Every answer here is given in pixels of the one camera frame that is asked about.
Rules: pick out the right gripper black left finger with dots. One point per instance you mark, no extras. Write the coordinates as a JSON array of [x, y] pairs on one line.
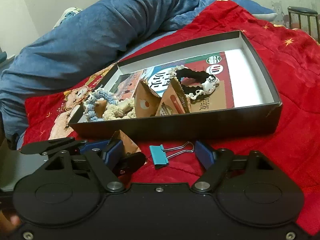
[[64, 190]]

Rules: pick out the brown triangular snack packet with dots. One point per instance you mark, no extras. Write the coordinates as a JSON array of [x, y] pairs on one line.
[[146, 100]]

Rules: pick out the blue white braided scrunchie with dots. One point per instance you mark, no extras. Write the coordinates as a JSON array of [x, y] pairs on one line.
[[96, 103]]

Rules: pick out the teal binder clip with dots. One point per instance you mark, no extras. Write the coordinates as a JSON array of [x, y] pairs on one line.
[[160, 155]]

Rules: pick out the black shallow cardboard box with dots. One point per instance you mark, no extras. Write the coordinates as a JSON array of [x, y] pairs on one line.
[[257, 103]]

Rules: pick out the black white lace scrunchie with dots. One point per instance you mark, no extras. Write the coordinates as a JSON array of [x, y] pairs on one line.
[[194, 83]]

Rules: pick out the cream braided scrunchie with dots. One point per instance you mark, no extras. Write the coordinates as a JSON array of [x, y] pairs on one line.
[[123, 110]]

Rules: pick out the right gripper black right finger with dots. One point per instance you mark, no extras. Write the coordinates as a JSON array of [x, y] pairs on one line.
[[248, 188]]

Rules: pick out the blue fleece blanket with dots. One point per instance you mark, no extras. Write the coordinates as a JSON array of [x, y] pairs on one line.
[[81, 46]]

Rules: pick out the red cartoon print blanket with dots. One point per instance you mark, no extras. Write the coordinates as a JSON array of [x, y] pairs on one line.
[[292, 59]]

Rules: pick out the patterned pillow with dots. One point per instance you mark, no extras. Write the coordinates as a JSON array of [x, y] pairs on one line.
[[68, 13]]

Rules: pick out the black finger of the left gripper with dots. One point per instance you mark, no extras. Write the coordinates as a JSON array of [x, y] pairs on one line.
[[111, 152], [130, 163]]

